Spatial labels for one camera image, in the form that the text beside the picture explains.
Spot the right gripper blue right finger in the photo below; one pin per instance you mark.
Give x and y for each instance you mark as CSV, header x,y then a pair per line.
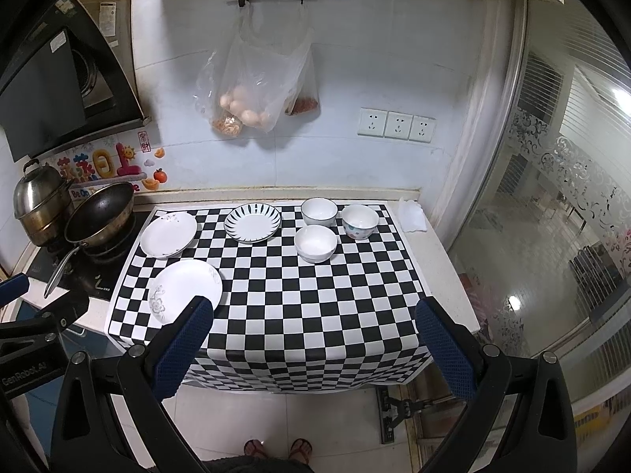
x,y
467,365

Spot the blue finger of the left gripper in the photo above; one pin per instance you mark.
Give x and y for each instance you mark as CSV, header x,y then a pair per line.
x,y
13,288

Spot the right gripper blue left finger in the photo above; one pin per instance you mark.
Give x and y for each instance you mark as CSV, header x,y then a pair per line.
x,y
157,369

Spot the white plate with grey flower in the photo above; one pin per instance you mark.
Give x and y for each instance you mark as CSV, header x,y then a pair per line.
x,y
175,286

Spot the white plate with small flowers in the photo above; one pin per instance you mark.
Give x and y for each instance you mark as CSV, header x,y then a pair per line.
x,y
168,235

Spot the white plate blue leaf stripes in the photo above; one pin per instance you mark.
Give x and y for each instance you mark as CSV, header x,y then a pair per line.
x,y
252,223

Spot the white bowl red floral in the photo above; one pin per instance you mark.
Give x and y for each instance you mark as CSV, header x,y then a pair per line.
x,y
315,243

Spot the white bowl blue floral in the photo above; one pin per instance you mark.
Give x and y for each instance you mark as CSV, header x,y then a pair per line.
x,y
359,221

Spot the plain white bowl dark rim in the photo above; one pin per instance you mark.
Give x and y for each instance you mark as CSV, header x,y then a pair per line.
x,y
319,211

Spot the black gas stove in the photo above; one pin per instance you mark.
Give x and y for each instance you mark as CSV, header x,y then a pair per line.
x,y
95,273

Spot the black frying pan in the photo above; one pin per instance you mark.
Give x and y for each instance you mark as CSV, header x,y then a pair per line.
x,y
94,222

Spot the left foot in sandal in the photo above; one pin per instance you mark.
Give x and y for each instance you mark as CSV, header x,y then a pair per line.
x,y
255,449

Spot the foot in sandal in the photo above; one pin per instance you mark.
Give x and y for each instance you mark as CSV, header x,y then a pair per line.
x,y
301,451
255,449

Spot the black white checkered mat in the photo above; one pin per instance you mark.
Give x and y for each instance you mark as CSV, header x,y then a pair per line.
x,y
284,325

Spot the glass sliding door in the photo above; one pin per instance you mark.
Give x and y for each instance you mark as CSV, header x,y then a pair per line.
x,y
546,248

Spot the white folded cloth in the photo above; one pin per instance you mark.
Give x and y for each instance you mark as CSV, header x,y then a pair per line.
x,y
411,216

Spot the right foot in sandal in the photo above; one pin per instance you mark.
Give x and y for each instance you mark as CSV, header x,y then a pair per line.
x,y
301,451

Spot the black range hood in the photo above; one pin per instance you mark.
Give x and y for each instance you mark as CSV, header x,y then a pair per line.
x,y
73,79

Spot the plastic bag of eggs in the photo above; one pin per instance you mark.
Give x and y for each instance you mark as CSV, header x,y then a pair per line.
x,y
257,75

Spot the plastic bag of red food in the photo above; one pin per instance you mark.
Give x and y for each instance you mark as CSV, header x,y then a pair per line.
x,y
305,97

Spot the colourful fruit wall stickers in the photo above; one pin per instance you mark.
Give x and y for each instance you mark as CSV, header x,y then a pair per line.
x,y
128,157

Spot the white wall socket panel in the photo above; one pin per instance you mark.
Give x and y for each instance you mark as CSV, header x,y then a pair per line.
x,y
395,125

